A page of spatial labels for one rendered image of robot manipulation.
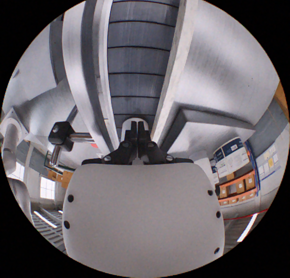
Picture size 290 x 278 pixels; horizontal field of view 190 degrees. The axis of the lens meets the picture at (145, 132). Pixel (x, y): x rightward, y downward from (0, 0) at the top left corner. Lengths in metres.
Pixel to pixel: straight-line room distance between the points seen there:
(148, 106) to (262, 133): 4.44
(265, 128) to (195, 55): 4.37
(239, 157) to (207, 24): 0.47
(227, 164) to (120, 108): 0.47
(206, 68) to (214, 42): 0.07
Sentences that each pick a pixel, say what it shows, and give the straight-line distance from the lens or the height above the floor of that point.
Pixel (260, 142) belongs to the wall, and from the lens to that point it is 4.47.
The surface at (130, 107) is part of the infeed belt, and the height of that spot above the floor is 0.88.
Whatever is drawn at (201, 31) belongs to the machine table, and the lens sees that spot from 0.22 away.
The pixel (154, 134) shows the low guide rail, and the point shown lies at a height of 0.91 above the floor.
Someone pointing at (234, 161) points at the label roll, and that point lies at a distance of 0.48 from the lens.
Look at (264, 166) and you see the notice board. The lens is 4.42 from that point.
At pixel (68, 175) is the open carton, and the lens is 2.11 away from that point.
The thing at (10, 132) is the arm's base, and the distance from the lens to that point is 0.68.
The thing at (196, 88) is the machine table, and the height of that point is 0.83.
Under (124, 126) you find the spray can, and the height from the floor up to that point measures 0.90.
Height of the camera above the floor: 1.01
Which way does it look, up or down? 36 degrees down
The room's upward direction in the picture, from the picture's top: 176 degrees clockwise
